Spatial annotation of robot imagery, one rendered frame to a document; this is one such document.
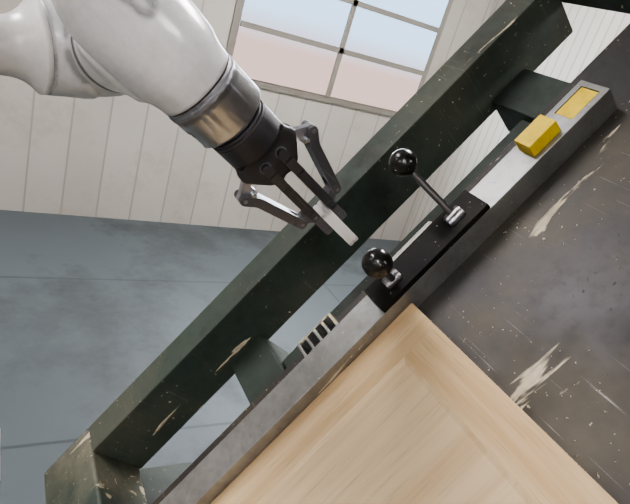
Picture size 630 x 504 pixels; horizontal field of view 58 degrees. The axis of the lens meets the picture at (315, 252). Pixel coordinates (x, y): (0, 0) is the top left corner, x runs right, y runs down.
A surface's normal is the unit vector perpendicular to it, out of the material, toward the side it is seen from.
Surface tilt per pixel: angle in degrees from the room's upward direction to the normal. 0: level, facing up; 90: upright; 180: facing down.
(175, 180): 90
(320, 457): 57
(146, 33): 88
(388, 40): 90
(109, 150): 90
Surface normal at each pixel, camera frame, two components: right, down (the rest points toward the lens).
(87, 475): -0.58, -0.52
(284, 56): 0.43, 0.47
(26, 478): 0.28, -0.88
